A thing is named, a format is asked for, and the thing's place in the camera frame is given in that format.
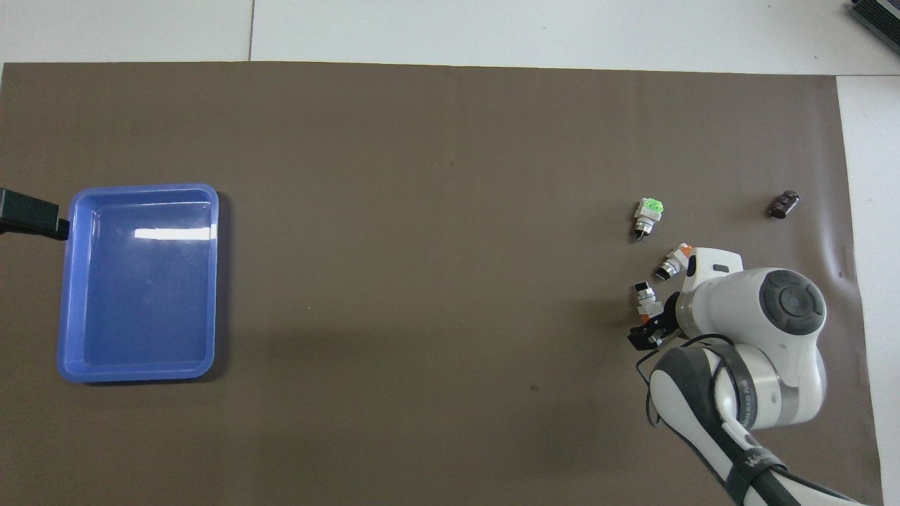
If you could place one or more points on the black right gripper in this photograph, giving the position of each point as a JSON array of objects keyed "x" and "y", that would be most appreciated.
[{"x": 668, "y": 320}]

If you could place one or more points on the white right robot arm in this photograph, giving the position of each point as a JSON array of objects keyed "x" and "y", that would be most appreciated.
[{"x": 745, "y": 302}]

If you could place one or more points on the blue plastic tray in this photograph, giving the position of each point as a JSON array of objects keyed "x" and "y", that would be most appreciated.
[{"x": 140, "y": 295}]

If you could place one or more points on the small black terminal block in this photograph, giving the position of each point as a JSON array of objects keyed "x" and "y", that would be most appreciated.
[{"x": 784, "y": 204}]

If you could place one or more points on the brown table mat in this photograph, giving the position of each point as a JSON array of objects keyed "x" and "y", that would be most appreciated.
[{"x": 422, "y": 281}]

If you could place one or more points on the black electronics box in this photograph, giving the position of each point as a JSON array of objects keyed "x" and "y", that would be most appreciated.
[{"x": 879, "y": 17}]

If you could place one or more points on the white selector switch orange block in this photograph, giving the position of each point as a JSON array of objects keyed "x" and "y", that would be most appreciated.
[{"x": 675, "y": 260}]

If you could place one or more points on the white selector switch green block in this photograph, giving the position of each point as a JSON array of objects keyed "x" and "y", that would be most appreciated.
[{"x": 648, "y": 214}]

